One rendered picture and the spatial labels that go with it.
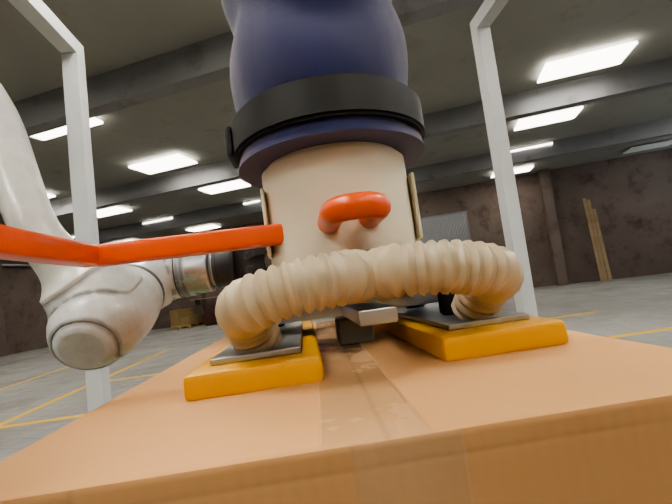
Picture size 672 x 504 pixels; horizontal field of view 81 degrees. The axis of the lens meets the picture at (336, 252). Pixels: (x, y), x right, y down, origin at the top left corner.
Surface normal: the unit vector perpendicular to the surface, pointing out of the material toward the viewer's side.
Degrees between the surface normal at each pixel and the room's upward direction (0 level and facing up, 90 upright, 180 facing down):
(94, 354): 120
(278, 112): 90
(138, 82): 90
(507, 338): 90
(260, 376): 90
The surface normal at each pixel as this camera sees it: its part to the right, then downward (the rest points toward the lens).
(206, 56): -0.27, -0.04
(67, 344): 0.27, 0.45
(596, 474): 0.06, -0.09
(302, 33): -0.03, -0.32
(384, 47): 0.53, -0.18
